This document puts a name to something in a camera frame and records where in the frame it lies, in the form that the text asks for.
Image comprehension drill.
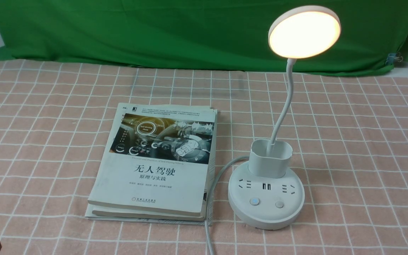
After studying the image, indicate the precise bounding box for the white desk lamp with sockets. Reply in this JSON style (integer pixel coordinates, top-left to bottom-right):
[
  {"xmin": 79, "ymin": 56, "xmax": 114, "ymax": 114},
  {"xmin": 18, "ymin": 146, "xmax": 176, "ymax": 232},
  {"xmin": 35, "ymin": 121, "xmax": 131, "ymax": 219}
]
[{"xmin": 228, "ymin": 5, "xmax": 341, "ymax": 230}]

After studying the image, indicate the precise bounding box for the self-driving textbook on top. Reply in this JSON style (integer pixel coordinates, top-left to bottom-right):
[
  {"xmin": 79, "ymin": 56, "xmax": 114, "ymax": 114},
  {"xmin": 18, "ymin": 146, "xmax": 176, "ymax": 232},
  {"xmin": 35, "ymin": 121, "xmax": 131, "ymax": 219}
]
[{"xmin": 86, "ymin": 103, "xmax": 217, "ymax": 221}]

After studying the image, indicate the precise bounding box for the green backdrop cloth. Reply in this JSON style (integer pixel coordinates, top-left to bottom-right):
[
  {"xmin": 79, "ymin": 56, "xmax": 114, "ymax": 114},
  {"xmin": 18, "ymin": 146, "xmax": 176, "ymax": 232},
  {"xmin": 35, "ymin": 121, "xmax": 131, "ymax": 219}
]
[{"xmin": 0, "ymin": 0, "xmax": 408, "ymax": 76}]

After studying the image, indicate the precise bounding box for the pink checkered tablecloth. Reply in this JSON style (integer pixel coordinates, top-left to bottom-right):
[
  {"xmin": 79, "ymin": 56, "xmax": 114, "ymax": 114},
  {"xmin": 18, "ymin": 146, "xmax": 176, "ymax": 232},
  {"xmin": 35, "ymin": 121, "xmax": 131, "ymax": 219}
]
[{"xmin": 0, "ymin": 60, "xmax": 408, "ymax": 255}]

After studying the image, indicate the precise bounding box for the blue binder clip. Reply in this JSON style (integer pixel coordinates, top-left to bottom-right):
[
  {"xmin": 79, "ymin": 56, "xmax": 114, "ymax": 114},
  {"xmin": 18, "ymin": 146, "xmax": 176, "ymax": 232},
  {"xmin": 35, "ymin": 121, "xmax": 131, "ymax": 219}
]
[{"xmin": 385, "ymin": 52, "xmax": 403, "ymax": 65}]

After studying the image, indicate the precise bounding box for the white lamp power cable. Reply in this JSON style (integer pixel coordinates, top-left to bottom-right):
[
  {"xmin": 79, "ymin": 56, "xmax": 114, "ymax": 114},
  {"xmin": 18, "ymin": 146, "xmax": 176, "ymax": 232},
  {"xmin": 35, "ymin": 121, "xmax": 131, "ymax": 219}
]
[{"xmin": 205, "ymin": 155, "xmax": 250, "ymax": 255}]

